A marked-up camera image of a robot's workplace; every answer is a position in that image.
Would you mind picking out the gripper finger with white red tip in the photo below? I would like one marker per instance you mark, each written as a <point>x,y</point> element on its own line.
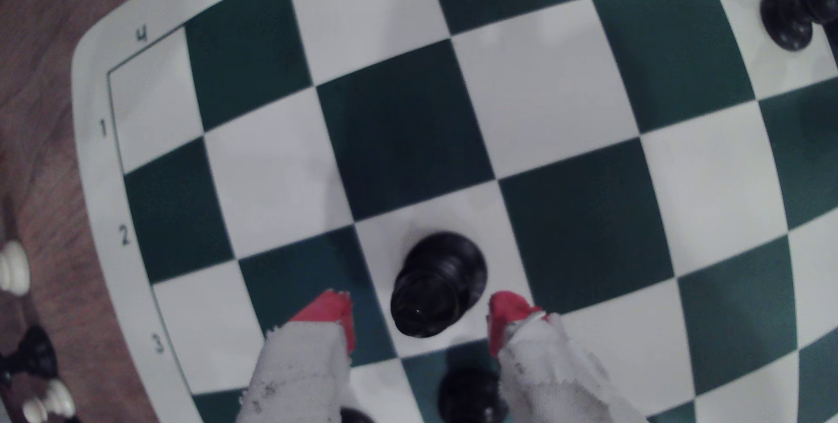
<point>301,370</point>
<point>550,377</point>

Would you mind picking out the white chess pawn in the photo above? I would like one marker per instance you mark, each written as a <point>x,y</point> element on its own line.
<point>12,269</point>
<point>49,403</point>

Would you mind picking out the green and white chess mat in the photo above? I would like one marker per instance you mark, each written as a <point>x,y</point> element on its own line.
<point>556,82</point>

